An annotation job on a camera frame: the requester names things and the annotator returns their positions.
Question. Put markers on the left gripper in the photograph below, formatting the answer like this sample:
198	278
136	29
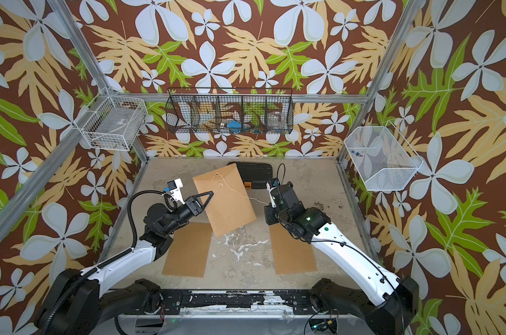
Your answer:
198	209

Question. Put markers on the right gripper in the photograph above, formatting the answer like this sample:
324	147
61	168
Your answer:
269	218

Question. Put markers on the brown file bag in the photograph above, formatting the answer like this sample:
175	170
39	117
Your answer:
188	254
230	208
290	256

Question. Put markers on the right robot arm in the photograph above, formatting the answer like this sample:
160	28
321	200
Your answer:
383	300

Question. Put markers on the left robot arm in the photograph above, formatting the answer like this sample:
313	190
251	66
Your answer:
80	300

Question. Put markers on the black tool case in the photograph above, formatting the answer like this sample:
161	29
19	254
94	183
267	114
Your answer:
254	175

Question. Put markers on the blue item in basket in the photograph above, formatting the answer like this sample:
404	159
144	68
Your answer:
234	126

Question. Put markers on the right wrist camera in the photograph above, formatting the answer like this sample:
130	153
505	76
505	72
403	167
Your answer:
271	186

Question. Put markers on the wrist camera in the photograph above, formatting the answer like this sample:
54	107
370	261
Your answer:
271	186
173	189

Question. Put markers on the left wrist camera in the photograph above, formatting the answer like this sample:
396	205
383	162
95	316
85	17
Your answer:
173	189

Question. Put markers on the black wire basket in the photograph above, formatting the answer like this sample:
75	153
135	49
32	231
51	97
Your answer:
209	110

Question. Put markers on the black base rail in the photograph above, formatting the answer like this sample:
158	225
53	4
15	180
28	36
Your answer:
182	302

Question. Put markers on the white wire basket right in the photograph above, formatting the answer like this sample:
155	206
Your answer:
384	159

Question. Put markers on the white wire basket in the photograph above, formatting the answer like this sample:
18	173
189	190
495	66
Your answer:
113	122
384	159

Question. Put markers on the white wire basket left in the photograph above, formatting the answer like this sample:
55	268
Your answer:
113	122

